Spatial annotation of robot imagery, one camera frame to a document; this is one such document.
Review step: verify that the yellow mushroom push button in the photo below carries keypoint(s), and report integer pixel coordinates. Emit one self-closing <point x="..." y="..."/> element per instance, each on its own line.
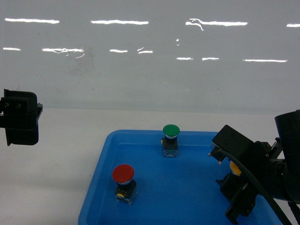
<point x="234" y="169"/>

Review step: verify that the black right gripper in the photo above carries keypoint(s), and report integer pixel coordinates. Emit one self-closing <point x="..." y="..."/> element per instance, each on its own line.
<point x="264" y="164"/>

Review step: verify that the green mushroom push button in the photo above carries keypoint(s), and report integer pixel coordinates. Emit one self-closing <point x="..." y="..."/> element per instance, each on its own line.
<point x="169" y="141"/>

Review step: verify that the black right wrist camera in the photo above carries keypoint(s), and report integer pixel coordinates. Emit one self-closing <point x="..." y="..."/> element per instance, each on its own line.
<point x="232" y="142"/>

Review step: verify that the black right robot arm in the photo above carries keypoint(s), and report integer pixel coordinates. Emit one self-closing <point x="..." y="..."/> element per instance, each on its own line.
<point x="288" y="127"/>

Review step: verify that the red mushroom push button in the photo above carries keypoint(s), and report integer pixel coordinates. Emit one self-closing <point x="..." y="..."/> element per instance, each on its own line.
<point x="126" y="189"/>

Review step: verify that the blue plastic tray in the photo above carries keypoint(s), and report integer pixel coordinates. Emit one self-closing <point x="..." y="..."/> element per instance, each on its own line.
<point x="180" y="190"/>

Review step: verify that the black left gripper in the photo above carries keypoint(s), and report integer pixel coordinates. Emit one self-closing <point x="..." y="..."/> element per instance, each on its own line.
<point x="19" y="115"/>

